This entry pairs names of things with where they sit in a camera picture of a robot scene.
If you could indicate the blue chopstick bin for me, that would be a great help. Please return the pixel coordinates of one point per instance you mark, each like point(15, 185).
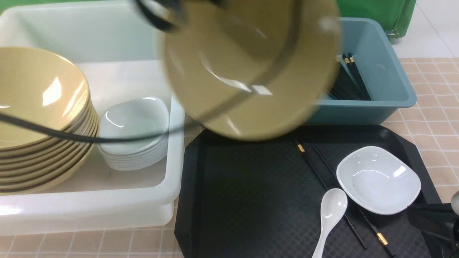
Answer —
point(381, 71)

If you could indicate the bundle of black chopsticks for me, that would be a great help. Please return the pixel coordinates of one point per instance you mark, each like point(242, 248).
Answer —
point(349, 84)

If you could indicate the white soup spoon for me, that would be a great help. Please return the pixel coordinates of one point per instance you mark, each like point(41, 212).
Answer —
point(333, 207)

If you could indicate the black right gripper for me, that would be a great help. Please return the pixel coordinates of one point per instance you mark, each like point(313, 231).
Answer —
point(438, 220)

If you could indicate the black chopstick gold band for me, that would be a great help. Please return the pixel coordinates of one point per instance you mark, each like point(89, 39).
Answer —
point(374, 228)

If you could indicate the large white plastic bin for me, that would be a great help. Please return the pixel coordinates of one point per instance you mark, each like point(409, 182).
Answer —
point(120, 57)

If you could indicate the stack of yellow bowls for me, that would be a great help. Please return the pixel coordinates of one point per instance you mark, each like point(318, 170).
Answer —
point(45, 88)

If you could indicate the stack of white dishes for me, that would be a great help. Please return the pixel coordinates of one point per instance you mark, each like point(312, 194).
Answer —
point(148, 115)

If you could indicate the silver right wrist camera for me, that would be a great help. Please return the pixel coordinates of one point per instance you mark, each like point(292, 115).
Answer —
point(455, 202)

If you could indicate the white square sauce dish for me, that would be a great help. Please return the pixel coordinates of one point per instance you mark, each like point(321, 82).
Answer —
point(378, 181)

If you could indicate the yellow noodle bowl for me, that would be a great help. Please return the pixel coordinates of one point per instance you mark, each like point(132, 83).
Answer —
point(252, 69)

